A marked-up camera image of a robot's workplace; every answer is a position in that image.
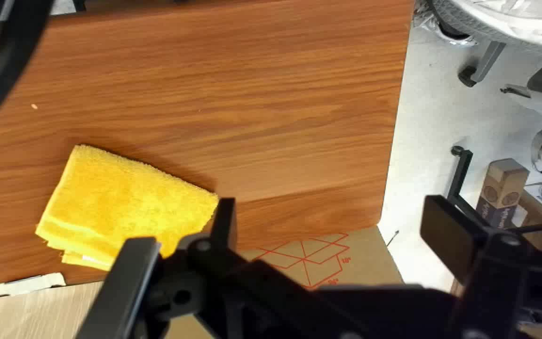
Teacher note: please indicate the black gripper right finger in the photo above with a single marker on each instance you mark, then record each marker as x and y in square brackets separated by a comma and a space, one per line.
[454, 238]

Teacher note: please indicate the wooden blocks stack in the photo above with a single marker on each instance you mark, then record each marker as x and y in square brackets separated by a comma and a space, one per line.
[501, 191]

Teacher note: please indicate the yellow towel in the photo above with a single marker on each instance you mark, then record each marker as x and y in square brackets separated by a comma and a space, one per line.
[104, 199]

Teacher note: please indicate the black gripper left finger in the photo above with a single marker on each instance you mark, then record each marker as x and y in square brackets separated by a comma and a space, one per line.
[119, 308]

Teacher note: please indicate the brown cardboard box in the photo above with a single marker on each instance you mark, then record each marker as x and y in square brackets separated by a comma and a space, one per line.
[341, 259]

